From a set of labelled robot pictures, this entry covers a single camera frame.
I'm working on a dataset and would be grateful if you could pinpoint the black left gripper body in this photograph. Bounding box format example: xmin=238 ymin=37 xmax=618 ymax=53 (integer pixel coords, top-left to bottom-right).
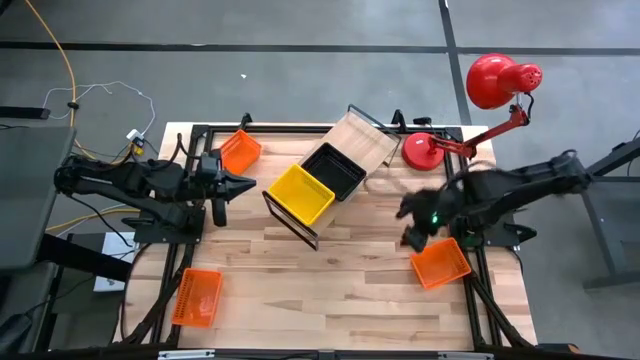
xmin=195 ymin=169 xmax=236 ymax=227

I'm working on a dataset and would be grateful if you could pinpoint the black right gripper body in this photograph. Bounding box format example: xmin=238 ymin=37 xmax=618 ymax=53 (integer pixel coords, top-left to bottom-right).
xmin=412 ymin=187 xmax=454 ymax=236

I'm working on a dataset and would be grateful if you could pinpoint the orange plastic basket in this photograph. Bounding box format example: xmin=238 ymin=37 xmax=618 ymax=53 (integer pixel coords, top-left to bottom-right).
xmin=409 ymin=237 xmax=473 ymax=292
xmin=218 ymin=129 xmax=263 ymax=177
xmin=170 ymin=267 xmax=224 ymax=330

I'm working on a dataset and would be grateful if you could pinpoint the yellow plastic basket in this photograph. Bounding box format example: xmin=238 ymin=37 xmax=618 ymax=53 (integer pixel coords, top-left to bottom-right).
xmin=267 ymin=163 xmax=337 ymax=228

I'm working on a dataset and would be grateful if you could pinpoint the black plastic basket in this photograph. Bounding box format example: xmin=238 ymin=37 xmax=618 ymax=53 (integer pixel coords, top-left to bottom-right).
xmin=300 ymin=141 xmax=368 ymax=203

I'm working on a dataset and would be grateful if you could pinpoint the white power adapter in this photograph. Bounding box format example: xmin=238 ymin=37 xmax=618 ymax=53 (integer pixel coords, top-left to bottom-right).
xmin=125 ymin=128 xmax=147 ymax=150

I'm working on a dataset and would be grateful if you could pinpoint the white paper sheet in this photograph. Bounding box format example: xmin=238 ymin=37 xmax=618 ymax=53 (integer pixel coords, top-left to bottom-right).
xmin=93 ymin=230 xmax=140 ymax=293

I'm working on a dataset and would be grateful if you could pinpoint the red desk lamp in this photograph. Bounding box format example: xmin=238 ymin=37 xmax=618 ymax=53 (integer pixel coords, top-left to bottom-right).
xmin=401 ymin=52 xmax=544 ymax=173

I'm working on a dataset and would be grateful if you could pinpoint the grey desk stand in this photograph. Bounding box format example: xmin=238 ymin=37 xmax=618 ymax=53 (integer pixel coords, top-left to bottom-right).
xmin=581 ymin=130 xmax=640 ymax=291

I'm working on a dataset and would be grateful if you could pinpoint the grey desk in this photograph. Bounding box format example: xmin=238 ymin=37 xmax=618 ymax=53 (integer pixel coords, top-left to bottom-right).
xmin=0 ymin=124 xmax=77 ymax=272

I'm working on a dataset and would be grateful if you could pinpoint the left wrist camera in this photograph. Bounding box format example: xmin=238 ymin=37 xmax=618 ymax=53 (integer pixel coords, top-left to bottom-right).
xmin=198 ymin=152 xmax=223 ymax=175

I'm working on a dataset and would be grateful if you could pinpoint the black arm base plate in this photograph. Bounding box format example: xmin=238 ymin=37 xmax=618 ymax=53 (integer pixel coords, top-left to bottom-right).
xmin=457 ymin=219 xmax=539 ymax=250
xmin=133 ymin=205 xmax=207 ymax=245

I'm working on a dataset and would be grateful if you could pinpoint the wooden shelf with black frame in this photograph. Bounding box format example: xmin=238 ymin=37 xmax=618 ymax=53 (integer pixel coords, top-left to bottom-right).
xmin=261 ymin=103 xmax=403 ymax=252

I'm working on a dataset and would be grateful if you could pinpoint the white cable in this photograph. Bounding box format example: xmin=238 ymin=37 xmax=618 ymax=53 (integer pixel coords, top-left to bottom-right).
xmin=41 ymin=80 xmax=157 ymax=142

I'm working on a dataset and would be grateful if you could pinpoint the yellow cable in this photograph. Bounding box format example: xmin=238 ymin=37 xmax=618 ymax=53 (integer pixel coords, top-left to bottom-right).
xmin=23 ymin=0 xmax=144 ymax=234

